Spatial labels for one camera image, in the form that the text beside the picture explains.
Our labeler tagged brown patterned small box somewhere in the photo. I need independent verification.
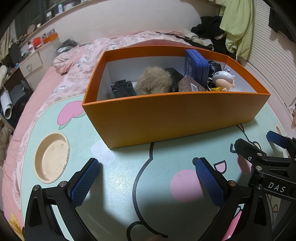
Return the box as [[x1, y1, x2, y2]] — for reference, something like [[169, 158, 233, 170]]
[[178, 75, 207, 92]]

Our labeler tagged grey cloth bundle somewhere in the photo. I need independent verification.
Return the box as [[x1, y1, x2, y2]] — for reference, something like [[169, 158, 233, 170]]
[[57, 39, 78, 55]]

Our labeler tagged black clothes pile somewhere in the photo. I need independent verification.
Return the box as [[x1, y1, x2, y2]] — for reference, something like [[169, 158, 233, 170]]
[[191, 16, 234, 54]]

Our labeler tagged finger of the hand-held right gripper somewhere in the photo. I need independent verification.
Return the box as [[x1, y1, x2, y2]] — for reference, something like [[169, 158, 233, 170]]
[[266, 131, 296, 151], [235, 138, 266, 167]]

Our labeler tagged maroon pillow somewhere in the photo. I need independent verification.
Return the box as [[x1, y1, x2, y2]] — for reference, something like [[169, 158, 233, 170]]
[[136, 39, 192, 48]]

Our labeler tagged orange cardboard box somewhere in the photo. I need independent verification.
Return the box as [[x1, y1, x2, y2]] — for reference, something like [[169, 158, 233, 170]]
[[82, 45, 271, 149]]

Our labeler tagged black pouch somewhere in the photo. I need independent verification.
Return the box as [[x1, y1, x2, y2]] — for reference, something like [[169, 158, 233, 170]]
[[165, 68, 185, 92]]

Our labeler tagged dark hanging garment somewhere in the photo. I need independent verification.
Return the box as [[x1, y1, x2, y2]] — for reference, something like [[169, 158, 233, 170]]
[[268, 9, 288, 33]]

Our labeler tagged beige garment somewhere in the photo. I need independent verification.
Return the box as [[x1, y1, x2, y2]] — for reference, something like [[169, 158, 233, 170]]
[[185, 31, 213, 47]]

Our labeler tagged white drawer cabinet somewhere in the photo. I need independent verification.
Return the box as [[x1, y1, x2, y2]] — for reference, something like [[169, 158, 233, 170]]
[[20, 50, 44, 78]]

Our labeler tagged white paper roll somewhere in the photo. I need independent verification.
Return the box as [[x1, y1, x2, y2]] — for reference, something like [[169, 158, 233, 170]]
[[0, 90, 13, 120]]

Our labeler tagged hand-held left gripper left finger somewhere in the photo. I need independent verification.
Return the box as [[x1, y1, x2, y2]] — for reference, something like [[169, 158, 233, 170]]
[[24, 158, 100, 241]]

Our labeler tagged beige fluffy pom-pom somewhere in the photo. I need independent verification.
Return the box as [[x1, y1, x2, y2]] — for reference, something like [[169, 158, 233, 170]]
[[134, 66, 173, 95]]

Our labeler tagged pink floral duvet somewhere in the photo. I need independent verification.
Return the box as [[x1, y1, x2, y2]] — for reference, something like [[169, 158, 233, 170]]
[[11, 31, 192, 209]]

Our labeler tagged white-haired doll figure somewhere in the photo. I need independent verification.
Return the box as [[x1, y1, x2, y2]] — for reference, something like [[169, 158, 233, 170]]
[[211, 70, 236, 92]]

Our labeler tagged small orange storage box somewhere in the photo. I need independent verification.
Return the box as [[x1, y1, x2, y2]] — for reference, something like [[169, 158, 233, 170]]
[[44, 32, 59, 43]]

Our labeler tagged pink bed sheet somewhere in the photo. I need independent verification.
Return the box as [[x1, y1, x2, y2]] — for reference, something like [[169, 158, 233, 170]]
[[0, 66, 60, 209]]

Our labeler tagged green toy car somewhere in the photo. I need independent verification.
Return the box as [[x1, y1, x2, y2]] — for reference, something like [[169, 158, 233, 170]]
[[110, 79, 137, 99]]

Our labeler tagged green hanging garment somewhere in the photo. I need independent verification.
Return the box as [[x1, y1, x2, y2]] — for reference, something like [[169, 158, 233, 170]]
[[220, 0, 255, 61]]

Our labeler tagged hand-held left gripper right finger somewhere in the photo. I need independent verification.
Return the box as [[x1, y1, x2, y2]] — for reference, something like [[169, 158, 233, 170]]
[[193, 157, 274, 241]]

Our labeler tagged white louvred wardrobe door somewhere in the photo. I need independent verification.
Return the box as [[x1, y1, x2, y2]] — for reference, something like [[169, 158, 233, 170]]
[[245, 0, 296, 105]]

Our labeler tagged beige fluffy rug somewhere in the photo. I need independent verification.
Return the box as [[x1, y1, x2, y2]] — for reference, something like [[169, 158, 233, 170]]
[[0, 123, 13, 160]]

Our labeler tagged blue tin case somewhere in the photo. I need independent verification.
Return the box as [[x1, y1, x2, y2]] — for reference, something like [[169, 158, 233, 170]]
[[184, 49, 210, 88]]

